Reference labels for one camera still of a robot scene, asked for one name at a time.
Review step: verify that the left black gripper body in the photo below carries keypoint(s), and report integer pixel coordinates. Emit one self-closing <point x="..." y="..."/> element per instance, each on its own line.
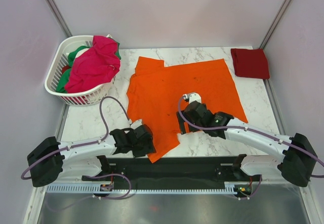
<point x="142" y="149"/>

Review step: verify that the orange t-shirt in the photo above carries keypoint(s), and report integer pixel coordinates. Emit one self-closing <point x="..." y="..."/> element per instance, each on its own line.
<point x="155" y="90"/>

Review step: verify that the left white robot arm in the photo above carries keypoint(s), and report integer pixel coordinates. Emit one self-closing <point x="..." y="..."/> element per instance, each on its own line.
<point x="86" y="160"/>

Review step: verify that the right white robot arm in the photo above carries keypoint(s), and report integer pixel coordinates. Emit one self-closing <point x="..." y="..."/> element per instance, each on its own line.
<point x="293" y="158"/>

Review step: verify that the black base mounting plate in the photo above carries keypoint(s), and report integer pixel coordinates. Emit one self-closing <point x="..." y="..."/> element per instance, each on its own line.
<point x="173" y="172"/>

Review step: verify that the folded dark red t-shirt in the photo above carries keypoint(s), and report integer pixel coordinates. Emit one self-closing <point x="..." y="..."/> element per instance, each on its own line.
<point x="250" y="63"/>

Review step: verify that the magenta t-shirt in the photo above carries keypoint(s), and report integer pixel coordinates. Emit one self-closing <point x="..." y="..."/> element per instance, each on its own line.
<point x="93" y="67"/>

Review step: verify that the red garment in basket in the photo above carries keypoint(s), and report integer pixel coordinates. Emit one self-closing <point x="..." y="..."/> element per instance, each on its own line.
<point x="66" y="70"/>

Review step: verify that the white plastic laundry basket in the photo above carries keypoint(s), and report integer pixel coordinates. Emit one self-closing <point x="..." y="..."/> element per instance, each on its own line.
<point x="94" y="62"/>

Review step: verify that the white slotted cable duct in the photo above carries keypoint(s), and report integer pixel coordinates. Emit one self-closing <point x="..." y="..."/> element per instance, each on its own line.
<point x="97" y="188"/>

